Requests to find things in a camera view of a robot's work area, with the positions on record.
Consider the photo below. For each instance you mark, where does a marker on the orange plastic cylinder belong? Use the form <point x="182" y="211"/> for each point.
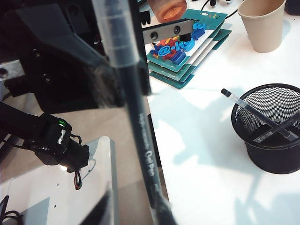
<point x="168" y="10"/>

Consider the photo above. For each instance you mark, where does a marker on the black gel pen clear cap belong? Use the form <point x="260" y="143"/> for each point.
<point x="138" y="131"/>

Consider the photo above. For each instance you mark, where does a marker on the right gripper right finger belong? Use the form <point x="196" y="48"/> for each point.
<point x="167" y="214"/>

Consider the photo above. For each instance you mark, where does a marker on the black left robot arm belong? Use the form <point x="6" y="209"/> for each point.
<point x="54" y="138"/>

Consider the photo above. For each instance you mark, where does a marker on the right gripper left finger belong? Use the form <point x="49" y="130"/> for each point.
<point x="109" y="208"/>

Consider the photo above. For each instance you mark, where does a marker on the teal letter magnet pack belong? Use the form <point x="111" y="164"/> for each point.
<point x="187" y="84"/>
<point x="211" y="21"/>
<point x="222" y="35"/>

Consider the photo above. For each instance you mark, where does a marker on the clear pen with clear cap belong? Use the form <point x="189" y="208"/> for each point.
<point x="288" y="122"/>

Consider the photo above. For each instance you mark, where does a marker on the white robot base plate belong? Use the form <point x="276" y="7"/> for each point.
<point x="70" y="201"/>

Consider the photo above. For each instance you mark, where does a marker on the beige paper cup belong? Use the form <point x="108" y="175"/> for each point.
<point x="262" y="30"/>

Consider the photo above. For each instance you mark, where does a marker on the clear pen black end plug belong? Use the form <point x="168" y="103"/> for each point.
<point x="236" y="99"/>

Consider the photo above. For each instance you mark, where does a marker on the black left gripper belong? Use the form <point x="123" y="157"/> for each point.
<point x="47" y="77"/>

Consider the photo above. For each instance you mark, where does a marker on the black mesh pen holder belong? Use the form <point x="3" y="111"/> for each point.
<point x="274" y="154"/>

